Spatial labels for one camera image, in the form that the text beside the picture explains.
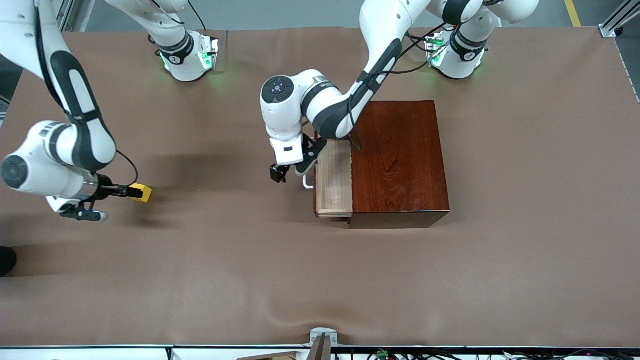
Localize yellow block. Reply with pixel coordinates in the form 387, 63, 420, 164
128, 183, 154, 204

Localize light wooden drawer white handle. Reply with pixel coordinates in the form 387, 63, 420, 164
302, 141, 355, 219

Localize dark wooden drawer cabinet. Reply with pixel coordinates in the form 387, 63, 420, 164
348, 100, 451, 230

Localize large table cover sheet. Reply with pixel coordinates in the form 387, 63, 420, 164
0, 27, 640, 349

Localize black rounded object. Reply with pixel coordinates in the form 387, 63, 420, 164
0, 246, 18, 277

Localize grey metal clamp bracket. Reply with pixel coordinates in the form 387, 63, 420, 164
302, 327, 339, 360

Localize black right base cable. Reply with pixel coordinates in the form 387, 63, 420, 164
187, 0, 209, 32

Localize black base cable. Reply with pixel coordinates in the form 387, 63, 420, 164
187, 0, 209, 32
407, 29, 437, 54

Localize aluminium frame profile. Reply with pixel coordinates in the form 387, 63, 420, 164
55, 0, 77, 32
598, 0, 640, 39

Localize black left base cable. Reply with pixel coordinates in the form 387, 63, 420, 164
407, 29, 437, 54

